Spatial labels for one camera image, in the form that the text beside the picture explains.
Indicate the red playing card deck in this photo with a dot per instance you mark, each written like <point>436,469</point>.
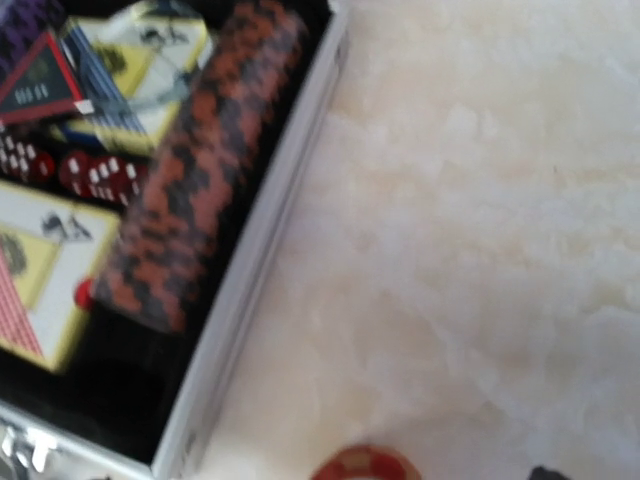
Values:
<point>51,249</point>

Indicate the orange chip stack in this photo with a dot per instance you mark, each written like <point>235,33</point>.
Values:
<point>367,461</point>

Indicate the aluminium poker case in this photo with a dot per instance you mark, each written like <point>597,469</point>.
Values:
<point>138,403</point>

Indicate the brown black chip row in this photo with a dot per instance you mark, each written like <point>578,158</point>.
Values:
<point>173,230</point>

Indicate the black red triangle button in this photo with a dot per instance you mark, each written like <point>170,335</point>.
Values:
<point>43,85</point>

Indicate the purple chip row in case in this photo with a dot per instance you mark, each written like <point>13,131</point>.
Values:
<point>22,22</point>

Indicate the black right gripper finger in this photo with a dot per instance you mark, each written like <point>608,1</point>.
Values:
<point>541,472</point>

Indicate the blue playing card deck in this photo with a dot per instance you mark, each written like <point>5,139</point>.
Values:
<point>109,70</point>

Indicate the clear round dealer button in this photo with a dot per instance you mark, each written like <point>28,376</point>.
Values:
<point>177,40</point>

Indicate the red dice row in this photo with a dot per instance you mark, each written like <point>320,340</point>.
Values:
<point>84,172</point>

